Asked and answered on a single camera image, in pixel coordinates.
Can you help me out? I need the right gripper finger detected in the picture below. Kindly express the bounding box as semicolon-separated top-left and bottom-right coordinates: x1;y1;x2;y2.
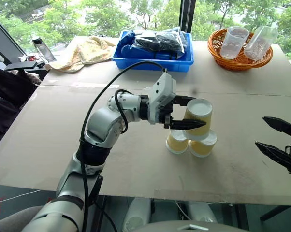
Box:
254;141;291;176
262;116;291;137

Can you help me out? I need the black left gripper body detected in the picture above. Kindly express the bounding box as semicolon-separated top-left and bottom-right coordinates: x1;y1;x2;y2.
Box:
158;95;177;130

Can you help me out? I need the yellow waffle towel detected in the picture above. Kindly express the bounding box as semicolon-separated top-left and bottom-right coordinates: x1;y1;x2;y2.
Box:
44;35;117;73

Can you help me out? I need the white thin floor cable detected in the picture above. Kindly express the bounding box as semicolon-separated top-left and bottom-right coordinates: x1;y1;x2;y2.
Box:
0;189;42;205

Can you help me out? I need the blue fabric bundle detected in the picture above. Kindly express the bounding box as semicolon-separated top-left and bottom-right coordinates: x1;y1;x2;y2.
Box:
116;29;138;55

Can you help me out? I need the clear bag of black items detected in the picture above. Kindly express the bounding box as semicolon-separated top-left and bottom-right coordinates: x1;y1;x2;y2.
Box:
155;27;186;60
132;30;161;53

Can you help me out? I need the black table leg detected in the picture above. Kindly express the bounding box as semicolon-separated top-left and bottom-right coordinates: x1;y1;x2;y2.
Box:
259;205;291;222

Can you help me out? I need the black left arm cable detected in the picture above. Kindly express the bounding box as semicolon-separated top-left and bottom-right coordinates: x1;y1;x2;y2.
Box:
79;60;168;232

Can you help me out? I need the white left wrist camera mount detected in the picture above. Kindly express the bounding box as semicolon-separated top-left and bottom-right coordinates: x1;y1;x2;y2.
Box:
148;72;177;125

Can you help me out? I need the white rounded robot leg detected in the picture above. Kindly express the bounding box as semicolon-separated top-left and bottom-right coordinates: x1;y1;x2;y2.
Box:
183;202;218;223
122;197;152;232

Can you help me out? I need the orange wicker basket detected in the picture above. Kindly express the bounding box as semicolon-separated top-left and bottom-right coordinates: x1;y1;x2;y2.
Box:
207;29;274;72

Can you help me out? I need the yellow white paper cup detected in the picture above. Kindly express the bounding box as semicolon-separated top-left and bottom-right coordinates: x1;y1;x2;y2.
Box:
165;129;189;155
183;98;214;141
188;129;218;159

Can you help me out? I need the black office chair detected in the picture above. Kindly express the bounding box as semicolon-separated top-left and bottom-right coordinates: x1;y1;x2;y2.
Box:
0;60;43;148

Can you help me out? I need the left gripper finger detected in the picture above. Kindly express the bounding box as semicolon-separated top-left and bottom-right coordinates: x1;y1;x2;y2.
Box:
174;96;196;107
170;119;207;130

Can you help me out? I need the grey robot torso top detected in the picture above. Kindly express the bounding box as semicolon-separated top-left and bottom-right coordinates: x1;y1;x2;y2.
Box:
132;219;248;232

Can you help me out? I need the black window frame post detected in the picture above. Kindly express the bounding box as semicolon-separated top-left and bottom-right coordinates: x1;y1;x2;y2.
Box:
180;0;197;34

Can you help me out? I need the clear plastic measuring cup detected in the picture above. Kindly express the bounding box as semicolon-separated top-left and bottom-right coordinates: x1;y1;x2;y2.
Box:
219;26;250;60
244;25;279;61

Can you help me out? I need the blue plastic bin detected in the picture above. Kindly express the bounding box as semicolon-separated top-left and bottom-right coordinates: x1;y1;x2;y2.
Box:
111;30;195;73

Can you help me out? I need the clear water bottle black cap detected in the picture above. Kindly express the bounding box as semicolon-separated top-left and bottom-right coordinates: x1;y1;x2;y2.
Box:
31;36;57;63

